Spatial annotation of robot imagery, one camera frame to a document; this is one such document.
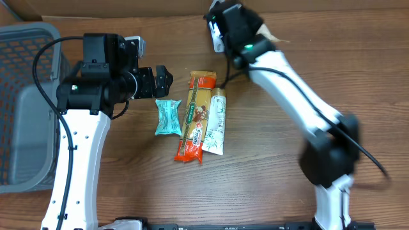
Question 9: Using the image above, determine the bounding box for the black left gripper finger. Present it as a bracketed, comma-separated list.
[155, 84, 169, 98]
[156, 65, 173, 86]

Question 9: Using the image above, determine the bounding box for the orange spaghetti pasta packet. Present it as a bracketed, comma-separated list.
[174, 71, 217, 163]

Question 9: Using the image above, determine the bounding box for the teal snack packet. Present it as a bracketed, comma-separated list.
[155, 100, 181, 135]

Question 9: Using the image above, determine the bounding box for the white gold-capped cream tube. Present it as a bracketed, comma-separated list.
[202, 88, 226, 155]

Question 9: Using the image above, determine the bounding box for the beige Pantree snack pouch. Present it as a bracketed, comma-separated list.
[256, 24, 289, 43]

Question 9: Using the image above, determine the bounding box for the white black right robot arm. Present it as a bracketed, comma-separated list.
[209, 1, 359, 229]

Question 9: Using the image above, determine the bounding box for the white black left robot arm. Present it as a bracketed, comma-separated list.
[41, 33, 173, 229]

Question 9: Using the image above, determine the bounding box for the white black barcode scanner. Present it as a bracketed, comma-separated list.
[208, 21, 224, 53]

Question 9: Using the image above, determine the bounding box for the grey plastic shopping basket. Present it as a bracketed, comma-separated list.
[1, 22, 60, 194]

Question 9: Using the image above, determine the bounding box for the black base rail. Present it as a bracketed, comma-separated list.
[95, 216, 375, 230]

